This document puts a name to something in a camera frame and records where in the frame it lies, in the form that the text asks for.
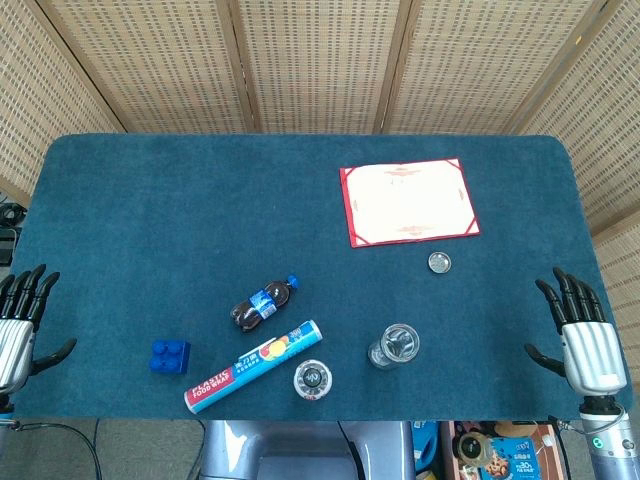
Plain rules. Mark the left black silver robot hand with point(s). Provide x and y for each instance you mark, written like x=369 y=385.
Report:
x=17 y=350

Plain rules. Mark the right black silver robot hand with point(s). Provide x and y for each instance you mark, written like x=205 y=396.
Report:
x=592 y=355

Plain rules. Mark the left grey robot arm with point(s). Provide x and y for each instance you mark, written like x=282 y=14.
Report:
x=4 y=407

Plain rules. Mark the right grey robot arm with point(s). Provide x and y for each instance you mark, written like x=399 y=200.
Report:
x=612 y=445

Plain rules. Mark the clear glass jar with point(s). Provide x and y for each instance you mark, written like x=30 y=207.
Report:
x=395 y=346

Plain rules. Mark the blue snack bag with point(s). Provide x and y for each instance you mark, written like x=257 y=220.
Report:
x=507 y=460

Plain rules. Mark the jar with dark lid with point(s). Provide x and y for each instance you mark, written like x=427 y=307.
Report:
x=472 y=447

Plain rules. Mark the blue toy building brick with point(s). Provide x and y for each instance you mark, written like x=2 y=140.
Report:
x=170 y=356

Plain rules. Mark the blue plastic container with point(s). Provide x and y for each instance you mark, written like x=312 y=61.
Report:
x=425 y=445

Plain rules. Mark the blue table cloth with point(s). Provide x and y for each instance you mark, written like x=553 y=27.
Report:
x=200 y=210

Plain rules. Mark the plastic food wrap box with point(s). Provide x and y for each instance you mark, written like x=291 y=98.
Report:
x=250 y=365

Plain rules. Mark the red certificate folder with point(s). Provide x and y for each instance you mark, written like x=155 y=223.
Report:
x=407 y=202

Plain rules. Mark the small cola bottle blue cap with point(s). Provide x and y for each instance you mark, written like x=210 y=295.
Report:
x=262 y=304

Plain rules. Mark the white drink bottle black cap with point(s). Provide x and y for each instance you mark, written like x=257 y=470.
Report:
x=312 y=379

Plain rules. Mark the grey robot torso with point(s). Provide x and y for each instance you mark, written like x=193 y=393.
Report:
x=300 y=450

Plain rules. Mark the woven wooden folding screen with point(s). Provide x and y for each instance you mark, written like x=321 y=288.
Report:
x=320 y=60

